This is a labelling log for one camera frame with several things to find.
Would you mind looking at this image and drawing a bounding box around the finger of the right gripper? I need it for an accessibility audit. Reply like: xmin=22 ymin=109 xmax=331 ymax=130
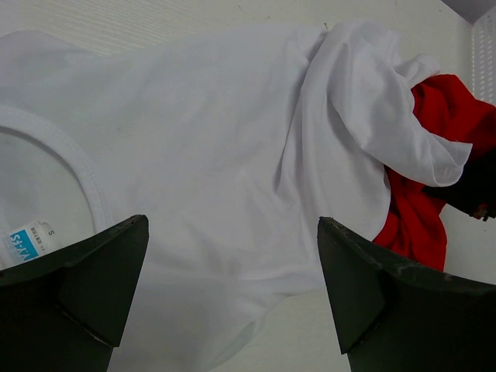
xmin=422 ymin=150 xmax=495 ymax=221

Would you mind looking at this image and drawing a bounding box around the white t-shirt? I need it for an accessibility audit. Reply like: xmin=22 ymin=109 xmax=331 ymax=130
xmin=0 ymin=19 xmax=474 ymax=372

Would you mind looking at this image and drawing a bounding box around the white plastic basket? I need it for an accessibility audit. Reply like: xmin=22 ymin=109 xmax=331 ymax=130
xmin=471 ymin=6 xmax=496 ymax=105

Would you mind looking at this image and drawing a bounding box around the red t-shirt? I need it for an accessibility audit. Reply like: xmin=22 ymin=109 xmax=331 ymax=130
xmin=374 ymin=74 xmax=495 ymax=270

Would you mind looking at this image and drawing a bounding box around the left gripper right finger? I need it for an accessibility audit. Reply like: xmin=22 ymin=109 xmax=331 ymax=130
xmin=318 ymin=217 xmax=495 ymax=371

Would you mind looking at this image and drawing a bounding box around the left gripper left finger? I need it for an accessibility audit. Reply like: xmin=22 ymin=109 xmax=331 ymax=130
xmin=1 ymin=215 xmax=149 ymax=371

